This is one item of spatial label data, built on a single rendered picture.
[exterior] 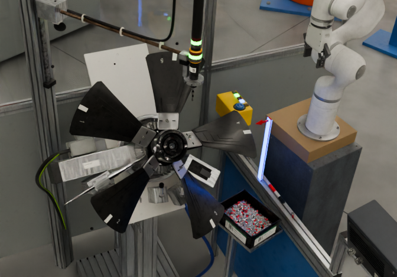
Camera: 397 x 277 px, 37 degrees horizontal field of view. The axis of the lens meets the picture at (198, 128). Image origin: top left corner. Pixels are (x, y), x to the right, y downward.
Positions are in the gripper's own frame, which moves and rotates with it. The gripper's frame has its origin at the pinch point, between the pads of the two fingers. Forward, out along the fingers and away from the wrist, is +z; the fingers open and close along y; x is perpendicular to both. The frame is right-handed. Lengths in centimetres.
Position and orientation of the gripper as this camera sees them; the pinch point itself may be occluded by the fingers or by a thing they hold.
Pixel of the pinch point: (313, 59)
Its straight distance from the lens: 229.5
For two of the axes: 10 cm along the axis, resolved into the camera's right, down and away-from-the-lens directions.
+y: -4.3, -5.8, 7.0
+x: -9.0, 2.2, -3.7
